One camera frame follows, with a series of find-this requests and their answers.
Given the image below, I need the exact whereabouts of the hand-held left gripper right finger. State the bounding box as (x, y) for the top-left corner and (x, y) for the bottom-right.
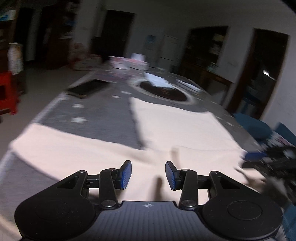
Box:
(165, 161), (250, 209)

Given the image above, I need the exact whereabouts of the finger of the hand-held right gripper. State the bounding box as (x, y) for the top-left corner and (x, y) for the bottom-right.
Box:
(240, 161), (266, 169)
(244, 151), (269, 162)

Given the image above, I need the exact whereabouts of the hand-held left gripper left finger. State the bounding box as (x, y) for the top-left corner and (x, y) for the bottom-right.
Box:
(50, 160), (132, 210)

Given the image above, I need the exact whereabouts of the cream garment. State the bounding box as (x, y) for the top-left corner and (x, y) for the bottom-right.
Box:
(9, 97), (266, 207)

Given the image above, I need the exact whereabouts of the blue sofa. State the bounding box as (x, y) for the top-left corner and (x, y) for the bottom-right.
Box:
(233, 113), (296, 149)

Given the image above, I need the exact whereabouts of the round black induction cooker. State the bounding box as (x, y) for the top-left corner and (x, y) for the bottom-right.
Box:
(131, 77), (198, 106)

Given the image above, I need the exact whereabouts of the dark wooden side table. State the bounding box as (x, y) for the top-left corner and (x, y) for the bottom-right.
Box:
(199, 68), (233, 93)

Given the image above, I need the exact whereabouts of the white remote control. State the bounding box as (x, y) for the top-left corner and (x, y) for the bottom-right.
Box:
(177, 79), (201, 92)

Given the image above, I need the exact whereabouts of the black smartphone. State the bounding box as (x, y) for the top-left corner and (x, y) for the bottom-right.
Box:
(66, 79), (109, 99)

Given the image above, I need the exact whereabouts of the white tissue sheet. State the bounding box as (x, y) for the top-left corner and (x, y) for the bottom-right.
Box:
(143, 72), (169, 87)

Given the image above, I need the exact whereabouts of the small white plastic box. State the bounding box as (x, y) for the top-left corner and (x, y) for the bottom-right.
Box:
(109, 56), (130, 69)

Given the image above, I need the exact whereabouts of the large white pink tissue box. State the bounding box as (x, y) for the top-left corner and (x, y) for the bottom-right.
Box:
(129, 53), (149, 70)

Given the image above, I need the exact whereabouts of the dark wooden display cabinet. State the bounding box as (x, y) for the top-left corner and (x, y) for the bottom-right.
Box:
(180, 26), (229, 77)

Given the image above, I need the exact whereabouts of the patterned folding food cover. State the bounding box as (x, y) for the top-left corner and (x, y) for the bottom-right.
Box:
(69, 43), (102, 70)

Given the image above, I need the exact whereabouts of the white water dispenser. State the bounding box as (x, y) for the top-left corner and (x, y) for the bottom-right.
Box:
(144, 43), (156, 59)

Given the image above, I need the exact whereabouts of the white refrigerator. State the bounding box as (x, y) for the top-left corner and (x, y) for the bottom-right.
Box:
(159, 35), (181, 67)

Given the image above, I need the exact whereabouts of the dark wooden door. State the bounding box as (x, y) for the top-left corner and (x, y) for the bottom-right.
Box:
(92, 9), (136, 62)

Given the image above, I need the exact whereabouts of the red plastic stool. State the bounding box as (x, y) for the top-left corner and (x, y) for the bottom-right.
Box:
(0, 71), (20, 115)

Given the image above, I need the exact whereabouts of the dark wooden bookshelf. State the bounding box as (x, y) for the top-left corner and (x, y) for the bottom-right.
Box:
(46, 5), (79, 67)

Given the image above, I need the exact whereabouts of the brown wooden cabinet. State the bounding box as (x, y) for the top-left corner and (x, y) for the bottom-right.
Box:
(0, 7), (14, 72)

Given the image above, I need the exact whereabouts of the dark wooden door frame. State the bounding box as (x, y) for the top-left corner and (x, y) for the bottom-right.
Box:
(225, 28), (289, 120)

